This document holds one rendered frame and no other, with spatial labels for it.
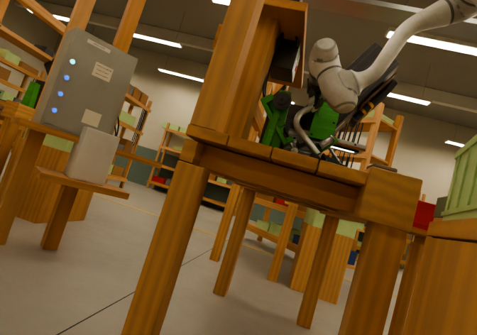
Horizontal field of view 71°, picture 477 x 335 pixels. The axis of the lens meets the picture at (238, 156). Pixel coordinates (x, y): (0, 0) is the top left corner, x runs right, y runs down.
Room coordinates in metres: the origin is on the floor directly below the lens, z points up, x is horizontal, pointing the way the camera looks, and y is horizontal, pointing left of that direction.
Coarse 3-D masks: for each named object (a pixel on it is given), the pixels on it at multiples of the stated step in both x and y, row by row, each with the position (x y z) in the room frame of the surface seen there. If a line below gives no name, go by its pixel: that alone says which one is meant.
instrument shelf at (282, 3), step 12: (276, 0) 1.31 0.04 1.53; (288, 0) 1.30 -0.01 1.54; (264, 12) 1.38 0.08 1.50; (276, 12) 1.35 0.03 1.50; (288, 12) 1.32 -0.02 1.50; (300, 12) 1.30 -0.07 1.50; (288, 24) 1.42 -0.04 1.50; (300, 24) 1.39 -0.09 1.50; (288, 36) 1.52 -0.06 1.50; (300, 36) 1.49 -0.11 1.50; (300, 48) 1.61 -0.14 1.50; (300, 60) 1.74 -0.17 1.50; (300, 72) 1.90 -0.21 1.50; (288, 84) 2.15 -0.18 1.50; (300, 84) 2.09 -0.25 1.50
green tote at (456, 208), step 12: (468, 144) 0.66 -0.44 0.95; (456, 156) 0.74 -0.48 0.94; (468, 156) 0.64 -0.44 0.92; (456, 168) 0.72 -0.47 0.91; (468, 168) 0.63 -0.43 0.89; (456, 180) 0.70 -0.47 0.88; (468, 180) 0.61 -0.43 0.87; (456, 192) 0.68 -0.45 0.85; (468, 192) 0.59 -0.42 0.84; (456, 204) 0.64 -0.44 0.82; (468, 204) 0.57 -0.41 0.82; (444, 216) 0.74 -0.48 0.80; (456, 216) 0.64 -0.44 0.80; (468, 216) 0.56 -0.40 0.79
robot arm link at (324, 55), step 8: (320, 40) 1.18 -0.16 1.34; (328, 40) 1.17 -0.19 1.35; (312, 48) 1.20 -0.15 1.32; (320, 48) 1.17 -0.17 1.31; (328, 48) 1.16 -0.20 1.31; (336, 48) 1.17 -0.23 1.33; (312, 56) 1.21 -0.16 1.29; (320, 56) 1.18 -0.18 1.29; (328, 56) 1.17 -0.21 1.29; (336, 56) 1.19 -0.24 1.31; (312, 64) 1.23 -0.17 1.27; (320, 64) 1.20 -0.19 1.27; (328, 64) 1.19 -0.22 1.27; (336, 64) 1.19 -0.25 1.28; (312, 72) 1.26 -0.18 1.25; (320, 72) 1.21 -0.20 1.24
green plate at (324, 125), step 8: (320, 112) 1.59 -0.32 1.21; (328, 112) 1.59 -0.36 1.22; (336, 112) 1.58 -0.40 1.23; (312, 120) 1.58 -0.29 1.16; (320, 120) 1.58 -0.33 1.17; (328, 120) 1.57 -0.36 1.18; (336, 120) 1.57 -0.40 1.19; (312, 128) 1.57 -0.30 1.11; (320, 128) 1.56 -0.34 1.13; (328, 128) 1.56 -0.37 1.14; (312, 136) 1.56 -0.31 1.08; (320, 136) 1.55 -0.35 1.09; (328, 136) 1.55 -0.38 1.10
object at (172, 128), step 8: (168, 128) 10.66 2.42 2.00; (176, 128) 10.67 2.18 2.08; (184, 128) 10.60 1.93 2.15; (168, 136) 11.09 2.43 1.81; (160, 144) 10.67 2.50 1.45; (168, 144) 11.14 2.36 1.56; (176, 152) 10.52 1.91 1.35; (160, 160) 11.09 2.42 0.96; (152, 168) 10.67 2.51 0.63; (168, 168) 10.53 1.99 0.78; (152, 176) 10.70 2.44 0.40; (216, 176) 10.46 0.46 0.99; (160, 184) 10.60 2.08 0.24; (168, 184) 10.62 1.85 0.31; (216, 184) 10.24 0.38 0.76; (224, 184) 10.24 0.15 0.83; (240, 192) 10.14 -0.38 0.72; (208, 200) 10.26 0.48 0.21; (240, 200) 10.56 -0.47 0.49
